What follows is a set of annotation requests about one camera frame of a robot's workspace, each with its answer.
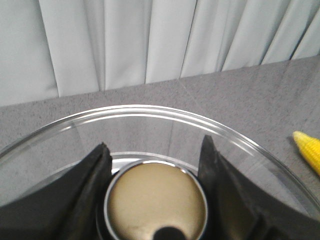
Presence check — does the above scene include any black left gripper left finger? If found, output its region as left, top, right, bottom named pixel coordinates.
left=0, top=143, right=112, bottom=240

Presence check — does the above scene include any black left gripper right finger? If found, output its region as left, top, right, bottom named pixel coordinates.
left=198, top=135, right=320, bottom=240

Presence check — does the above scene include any yellow corn cob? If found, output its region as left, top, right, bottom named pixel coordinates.
left=292, top=131, right=320, bottom=175

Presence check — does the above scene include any glass pot lid steel rim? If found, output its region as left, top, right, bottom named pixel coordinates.
left=0, top=105, right=320, bottom=240

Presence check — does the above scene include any white pleated curtain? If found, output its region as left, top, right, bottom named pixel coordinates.
left=0, top=0, right=320, bottom=106

